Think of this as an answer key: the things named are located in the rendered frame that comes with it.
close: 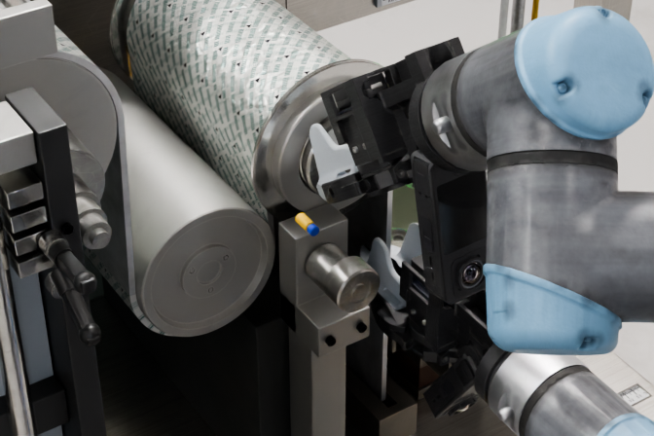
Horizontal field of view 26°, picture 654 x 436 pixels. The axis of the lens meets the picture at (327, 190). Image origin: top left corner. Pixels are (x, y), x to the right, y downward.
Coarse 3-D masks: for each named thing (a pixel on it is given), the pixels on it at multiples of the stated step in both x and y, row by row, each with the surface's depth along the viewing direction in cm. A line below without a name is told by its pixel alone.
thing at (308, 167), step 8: (328, 120) 109; (328, 128) 109; (304, 144) 110; (344, 144) 111; (304, 152) 110; (312, 152) 109; (304, 160) 110; (312, 160) 109; (304, 168) 110; (312, 168) 110; (304, 176) 111; (312, 176) 110; (312, 184) 111
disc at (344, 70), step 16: (336, 64) 109; (352, 64) 109; (368, 64) 110; (304, 80) 108; (320, 80) 108; (336, 80) 109; (288, 96) 107; (304, 96) 108; (272, 112) 107; (288, 112) 108; (272, 128) 108; (256, 144) 108; (272, 144) 109; (256, 160) 109; (256, 176) 110; (256, 192) 111; (272, 192) 111; (272, 208) 112; (288, 208) 113; (352, 208) 118
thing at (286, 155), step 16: (320, 96) 108; (304, 112) 108; (320, 112) 109; (288, 128) 108; (304, 128) 108; (288, 144) 108; (272, 160) 110; (288, 160) 109; (272, 176) 111; (288, 176) 110; (288, 192) 111; (304, 192) 112; (304, 208) 113
